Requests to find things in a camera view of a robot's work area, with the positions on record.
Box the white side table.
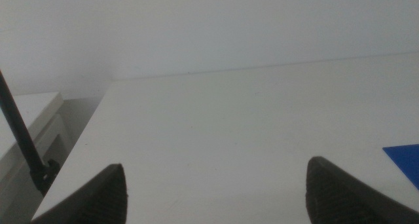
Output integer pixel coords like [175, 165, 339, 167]
[0, 92, 75, 224]

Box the blue rectangular mat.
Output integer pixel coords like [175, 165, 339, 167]
[382, 143, 419, 191]

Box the black clamped pole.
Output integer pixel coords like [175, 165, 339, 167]
[0, 69, 61, 196]

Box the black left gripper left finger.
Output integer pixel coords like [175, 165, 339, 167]
[31, 163, 128, 224]

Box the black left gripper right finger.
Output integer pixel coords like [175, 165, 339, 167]
[305, 156, 419, 224]

